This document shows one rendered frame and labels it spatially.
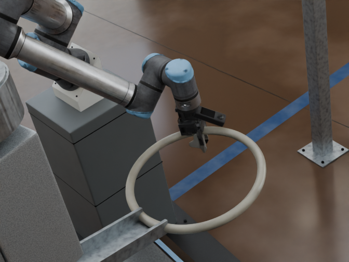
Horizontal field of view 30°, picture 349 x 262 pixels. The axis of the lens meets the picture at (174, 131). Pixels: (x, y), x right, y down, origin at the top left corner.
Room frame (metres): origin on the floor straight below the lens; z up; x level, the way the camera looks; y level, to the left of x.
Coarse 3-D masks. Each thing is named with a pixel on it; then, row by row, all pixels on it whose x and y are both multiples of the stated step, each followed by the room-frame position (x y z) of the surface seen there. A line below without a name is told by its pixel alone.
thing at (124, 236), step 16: (112, 224) 1.51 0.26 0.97; (128, 224) 1.55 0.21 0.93; (160, 224) 1.49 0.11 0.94; (96, 240) 1.46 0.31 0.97; (112, 240) 1.48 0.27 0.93; (128, 240) 1.48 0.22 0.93; (144, 240) 1.44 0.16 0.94; (96, 256) 1.41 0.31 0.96; (112, 256) 1.36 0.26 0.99; (128, 256) 1.39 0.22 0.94
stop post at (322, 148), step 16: (304, 0) 2.76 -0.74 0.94; (320, 0) 2.73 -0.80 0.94; (304, 16) 2.76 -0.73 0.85; (320, 16) 2.73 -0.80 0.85; (304, 32) 2.77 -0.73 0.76; (320, 32) 2.72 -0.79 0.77; (320, 48) 2.72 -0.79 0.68; (320, 64) 2.72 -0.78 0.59; (320, 80) 2.71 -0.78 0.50; (320, 96) 2.71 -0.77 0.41; (320, 112) 2.71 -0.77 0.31; (320, 128) 2.71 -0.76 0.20; (320, 144) 2.72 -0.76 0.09; (336, 144) 2.78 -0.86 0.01; (320, 160) 2.68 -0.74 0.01
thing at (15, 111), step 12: (0, 72) 1.28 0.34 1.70; (0, 84) 1.24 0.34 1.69; (12, 84) 1.28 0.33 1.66; (0, 96) 1.22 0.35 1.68; (12, 96) 1.25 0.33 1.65; (0, 108) 1.21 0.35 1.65; (12, 108) 1.24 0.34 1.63; (0, 120) 1.20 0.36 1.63; (12, 120) 1.22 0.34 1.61; (0, 132) 1.19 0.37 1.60; (12, 132) 1.22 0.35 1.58
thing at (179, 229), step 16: (208, 128) 1.90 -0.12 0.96; (224, 128) 1.88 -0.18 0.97; (160, 144) 1.90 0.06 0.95; (256, 144) 1.76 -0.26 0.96; (144, 160) 1.85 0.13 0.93; (256, 160) 1.69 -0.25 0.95; (128, 176) 1.78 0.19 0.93; (128, 192) 1.70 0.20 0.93; (256, 192) 1.54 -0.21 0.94; (240, 208) 1.49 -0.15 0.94; (144, 224) 1.56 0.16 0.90; (192, 224) 1.48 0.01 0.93; (208, 224) 1.46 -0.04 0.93; (224, 224) 1.46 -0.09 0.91
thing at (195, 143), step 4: (196, 136) 1.90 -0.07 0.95; (204, 136) 1.90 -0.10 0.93; (192, 140) 1.90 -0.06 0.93; (196, 140) 1.90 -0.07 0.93; (204, 140) 1.89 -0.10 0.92; (192, 144) 1.90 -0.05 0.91; (196, 144) 1.90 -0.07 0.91; (204, 144) 1.88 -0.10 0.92; (200, 148) 1.89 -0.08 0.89; (204, 148) 1.88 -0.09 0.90; (204, 152) 1.90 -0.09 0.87
